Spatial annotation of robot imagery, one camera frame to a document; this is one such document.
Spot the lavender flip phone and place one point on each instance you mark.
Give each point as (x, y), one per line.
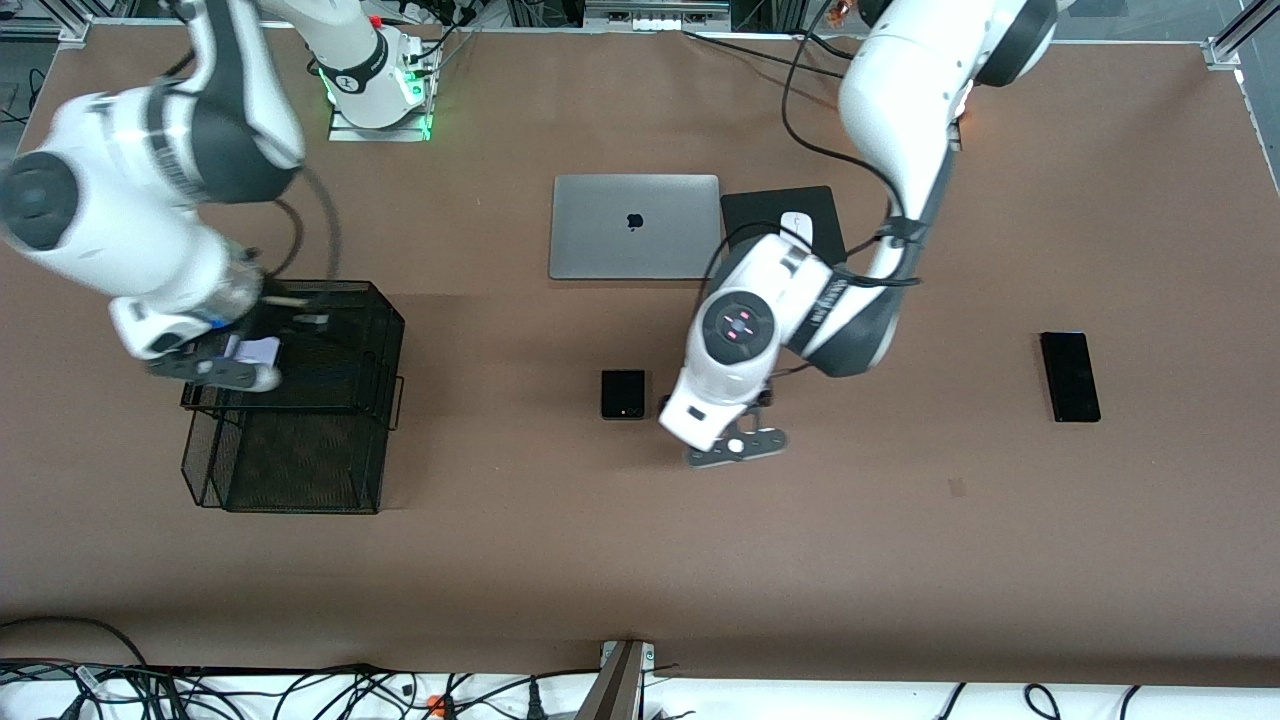
(255, 352)

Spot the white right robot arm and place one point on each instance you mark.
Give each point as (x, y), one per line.
(100, 220)

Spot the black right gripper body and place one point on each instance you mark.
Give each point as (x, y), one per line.
(283, 314)

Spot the grey camera mount pole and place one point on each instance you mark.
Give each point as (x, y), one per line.
(620, 680)

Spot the aluminium frame profile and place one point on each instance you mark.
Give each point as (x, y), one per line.
(1225, 50)
(40, 30)

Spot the black mesh organiser frame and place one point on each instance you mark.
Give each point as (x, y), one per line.
(340, 350)

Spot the silver closed laptop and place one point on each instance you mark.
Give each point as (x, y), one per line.
(635, 225)

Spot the black slab smartphone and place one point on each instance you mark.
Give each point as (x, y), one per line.
(1070, 377)

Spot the white power strip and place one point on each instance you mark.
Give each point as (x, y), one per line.
(655, 20)

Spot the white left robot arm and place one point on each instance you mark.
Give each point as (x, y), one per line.
(900, 100)

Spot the black mouse pad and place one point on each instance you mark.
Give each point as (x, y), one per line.
(745, 210)

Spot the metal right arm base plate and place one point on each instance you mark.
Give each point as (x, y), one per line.
(350, 133)

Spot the black mesh drawer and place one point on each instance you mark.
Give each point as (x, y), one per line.
(300, 465)

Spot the white computer mouse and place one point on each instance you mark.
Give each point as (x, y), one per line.
(795, 222)

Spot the black flip phone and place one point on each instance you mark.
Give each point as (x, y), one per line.
(623, 393)

